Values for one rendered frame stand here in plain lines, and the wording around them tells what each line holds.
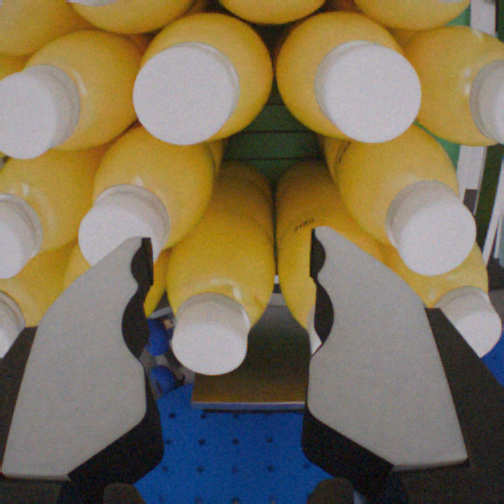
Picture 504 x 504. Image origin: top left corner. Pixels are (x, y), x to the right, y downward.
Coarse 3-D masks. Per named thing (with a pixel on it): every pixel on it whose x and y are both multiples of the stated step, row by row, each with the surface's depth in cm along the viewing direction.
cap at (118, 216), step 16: (128, 192) 19; (96, 208) 17; (112, 208) 17; (128, 208) 17; (144, 208) 18; (96, 224) 17; (112, 224) 17; (128, 224) 17; (144, 224) 17; (160, 224) 19; (80, 240) 18; (96, 240) 18; (112, 240) 18; (160, 240) 18; (96, 256) 18
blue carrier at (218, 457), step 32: (192, 384) 41; (160, 416) 37; (192, 416) 38; (224, 416) 38; (256, 416) 37; (288, 416) 37; (192, 448) 34; (224, 448) 34; (256, 448) 34; (288, 448) 34; (160, 480) 31; (192, 480) 31; (224, 480) 31; (256, 480) 31; (288, 480) 31; (320, 480) 31
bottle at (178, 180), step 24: (120, 144) 21; (144, 144) 21; (168, 144) 21; (192, 144) 23; (216, 144) 27; (120, 168) 20; (144, 168) 20; (168, 168) 20; (192, 168) 22; (216, 168) 27; (96, 192) 20; (144, 192) 19; (168, 192) 20; (192, 192) 21; (168, 216) 20; (192, 216) 22; (168, 240) 21
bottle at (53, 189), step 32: (128, 128) 31; (32, 160) 21; (64, 160) 22; (96, 160) 25; (0, 192) 20; (32, 192) 20; (64, 192) 21; (32, 224) 20; (64, 224) 22; (32, 256) 21
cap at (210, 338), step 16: (208, 304) 21; (192, 320) 20; (208, 320) 20; (224, 320) 20; (240, 320) 22; (176, 336) 21; (192, 336) 21; (208, 336) 20; (224, 336) 20; (240, 336) 21; (176, 352) 21; (192, 352) 21; (208, 352) 21; (224, 352) 21; (240, 352) 21; (192, 368) 22; (208, 368) 22; (224, 368) 22
